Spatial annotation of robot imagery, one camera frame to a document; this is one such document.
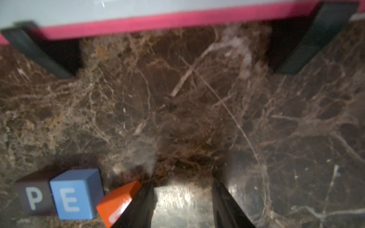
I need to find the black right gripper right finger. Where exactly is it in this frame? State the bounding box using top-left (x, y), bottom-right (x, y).
top-left (212, 180), bottom-right (255, 228)

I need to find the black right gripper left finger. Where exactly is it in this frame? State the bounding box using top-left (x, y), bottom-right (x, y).
top-left (111, 182), bottom-right (156, 228)

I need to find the orange A block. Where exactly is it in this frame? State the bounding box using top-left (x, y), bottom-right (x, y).
top-left (97, 180), bottom-right (142, 228)

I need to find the blue E block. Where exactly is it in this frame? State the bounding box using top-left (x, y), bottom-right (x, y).
top-left (50, 169), bottom-right (104, 220)

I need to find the dark P block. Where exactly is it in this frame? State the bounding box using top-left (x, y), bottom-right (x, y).
top-left (15, 170), bottom-right (59, 216)

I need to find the whiteboard with PEAR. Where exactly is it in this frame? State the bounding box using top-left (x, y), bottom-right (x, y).
top-left (1, 1), bottom-right (319, 40)

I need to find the black whiteboard left foot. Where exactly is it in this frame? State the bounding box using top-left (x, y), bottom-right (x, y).
top-left (1, 21), bottom-right (83, 79)

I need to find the black whiteboard foot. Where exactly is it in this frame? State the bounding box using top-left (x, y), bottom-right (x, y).
top-left (267, 1), bottom-right (360, 75)
top-left (1, 21), bottom-right (83, 79)

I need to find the black whiteboard right foot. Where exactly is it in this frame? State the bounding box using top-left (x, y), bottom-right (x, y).
top-left (267, 1), bottom-right (360, 75)

